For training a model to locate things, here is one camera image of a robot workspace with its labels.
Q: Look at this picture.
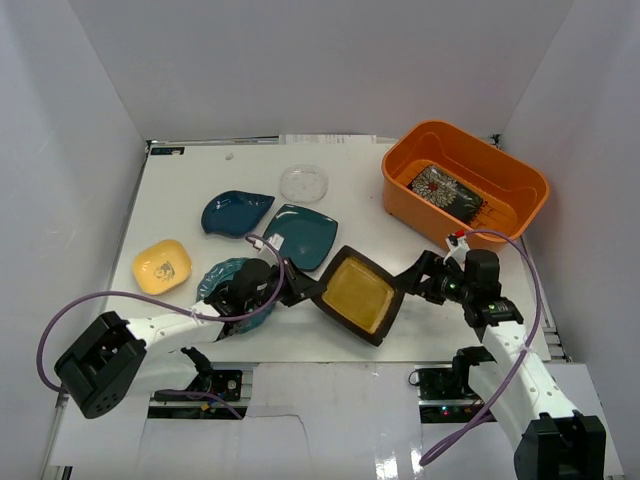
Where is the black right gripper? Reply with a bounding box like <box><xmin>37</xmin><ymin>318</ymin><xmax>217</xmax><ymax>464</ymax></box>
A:
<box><xmin>389</xmin><ymin>251</ymin><xmax>474</xmax><ymax>306</ymax></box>

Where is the black yellow square plate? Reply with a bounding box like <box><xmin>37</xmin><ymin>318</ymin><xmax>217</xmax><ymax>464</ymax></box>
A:
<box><xmin>312</xmin><ymin>245</ymin><xmax>404</xmax><ymax>347</ymax></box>

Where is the light teal scalloped plate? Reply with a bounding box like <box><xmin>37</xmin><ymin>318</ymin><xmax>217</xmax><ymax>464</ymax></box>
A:
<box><xmin>196</xmin><ymin>257</ymin><xmax>275</xmax><ymax>341</ymax></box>

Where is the black floral square plate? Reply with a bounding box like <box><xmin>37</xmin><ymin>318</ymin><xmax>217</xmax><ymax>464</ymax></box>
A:
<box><xmin>408</xmin><ymin>164</ymin><xmax>485</xmax><ymax>224</ymax></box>

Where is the yellow panda dish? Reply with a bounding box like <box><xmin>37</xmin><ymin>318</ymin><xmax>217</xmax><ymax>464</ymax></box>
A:
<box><xmin>132</xmin><ymin>239</ymin><xmax>192</xmax><ymax>296</ymax></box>

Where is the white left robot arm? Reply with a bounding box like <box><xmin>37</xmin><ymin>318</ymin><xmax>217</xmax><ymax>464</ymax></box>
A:
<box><xmin>54</xmin><ymin>258</ymin><xmax>326</xmax><ymax>419</ymax></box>

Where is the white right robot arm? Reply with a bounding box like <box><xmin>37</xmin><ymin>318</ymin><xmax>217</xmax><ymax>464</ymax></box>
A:
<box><xmin>395</xmin><ymin>249</ymin><xmax>606</xmax><ymax>479</ymax></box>

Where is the orange plastic bin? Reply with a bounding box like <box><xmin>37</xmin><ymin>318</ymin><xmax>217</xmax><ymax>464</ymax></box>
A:
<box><xmin>381</xmin><ymin>120</ymin><xmax>550</xmax><ymax>250</ymax></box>

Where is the dark teal square plate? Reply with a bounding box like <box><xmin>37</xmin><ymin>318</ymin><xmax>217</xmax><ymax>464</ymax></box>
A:
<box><xmin>263</xmin><ymin>204</ymin><xmax>338</xmax><ymax>272</ymax></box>

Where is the dark teal leaf plate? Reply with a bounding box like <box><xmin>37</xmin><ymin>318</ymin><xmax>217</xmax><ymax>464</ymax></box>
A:
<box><xmin>201</xmin><ymin>190</ymin><xmax>275</xmax><ymax>238</ymax></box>

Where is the clear glass plate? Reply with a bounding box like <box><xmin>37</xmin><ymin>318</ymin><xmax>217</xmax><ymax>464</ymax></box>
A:
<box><xmin>279</xmin><ymin>164</ymin><xmax>329</xmax><ymax>203</ymax></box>

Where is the black label sticker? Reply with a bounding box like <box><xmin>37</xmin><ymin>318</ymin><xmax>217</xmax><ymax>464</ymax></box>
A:
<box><xmin>149</xmin><ymin>146</ymin><xmax>185</xmax><ymax>156</ymax></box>

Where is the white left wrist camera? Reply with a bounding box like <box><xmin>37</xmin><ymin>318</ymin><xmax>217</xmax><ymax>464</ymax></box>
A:
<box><xmin>249</xmin><ymin>234</ymin><xmax>284</xmax><ymax>251</ymax></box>

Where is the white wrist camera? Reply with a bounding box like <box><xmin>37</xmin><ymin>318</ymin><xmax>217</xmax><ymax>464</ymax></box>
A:
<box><xmin>445</xmin><ymin>230</ymin><xmax>470</xmax><ymax>264</ymax></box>
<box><xmin>249</xmin><ymin>234</ymin><xmax>284</xmax><ymax>251</ymax></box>

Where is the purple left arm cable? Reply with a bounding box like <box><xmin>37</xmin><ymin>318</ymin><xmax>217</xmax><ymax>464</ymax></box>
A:
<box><xmin>35</xmin><ymin>232</ymin><xmax>286</xmax><ymax>392</ymax></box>

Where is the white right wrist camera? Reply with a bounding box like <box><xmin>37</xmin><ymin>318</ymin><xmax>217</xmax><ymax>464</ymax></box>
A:
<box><xmin>445</xmin><ymin>230</ymin><xmax>470</xmax><ymax>264</ymax></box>

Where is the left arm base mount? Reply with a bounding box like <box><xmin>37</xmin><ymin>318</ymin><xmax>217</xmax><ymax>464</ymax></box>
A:
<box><xmin>150</xmin><ymin>347</ymin><xmax>247</xmax><ymax>420</ymax></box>

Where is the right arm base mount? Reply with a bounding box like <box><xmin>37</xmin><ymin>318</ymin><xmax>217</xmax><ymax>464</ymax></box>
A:
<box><xmin>407</xmin><ymin>367</ymin><xmax>484</xmax><ymax>425</ymax></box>

